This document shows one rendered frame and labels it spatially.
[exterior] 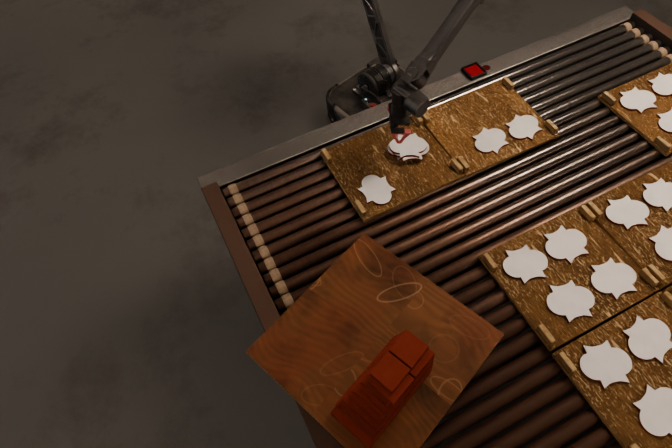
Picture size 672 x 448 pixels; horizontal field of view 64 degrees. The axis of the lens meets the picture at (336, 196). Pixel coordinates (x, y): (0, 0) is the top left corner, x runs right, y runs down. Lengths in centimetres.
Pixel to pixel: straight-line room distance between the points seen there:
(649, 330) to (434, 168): 83
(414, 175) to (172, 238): 158
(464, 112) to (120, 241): 197
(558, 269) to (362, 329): 67
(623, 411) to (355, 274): 80
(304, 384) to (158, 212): 192
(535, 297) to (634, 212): 48
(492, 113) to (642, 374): 104
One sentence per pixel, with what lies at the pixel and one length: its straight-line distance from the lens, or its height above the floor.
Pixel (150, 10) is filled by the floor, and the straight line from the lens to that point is 467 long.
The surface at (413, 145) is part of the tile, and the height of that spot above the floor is 97.
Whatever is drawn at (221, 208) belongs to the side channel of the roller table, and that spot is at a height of 95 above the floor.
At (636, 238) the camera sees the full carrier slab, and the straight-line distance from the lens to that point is 199.
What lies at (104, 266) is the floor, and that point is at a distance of 313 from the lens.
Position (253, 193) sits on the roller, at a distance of 196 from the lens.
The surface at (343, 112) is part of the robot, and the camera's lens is 314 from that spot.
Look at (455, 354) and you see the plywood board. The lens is 153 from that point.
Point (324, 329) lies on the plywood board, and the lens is 154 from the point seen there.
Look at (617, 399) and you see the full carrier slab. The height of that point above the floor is 94.
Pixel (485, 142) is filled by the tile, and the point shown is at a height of 95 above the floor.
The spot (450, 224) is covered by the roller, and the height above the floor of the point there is 92.
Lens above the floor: 246
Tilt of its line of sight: 54 degrees down
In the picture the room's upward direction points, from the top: 5 degrees counter-clockwise
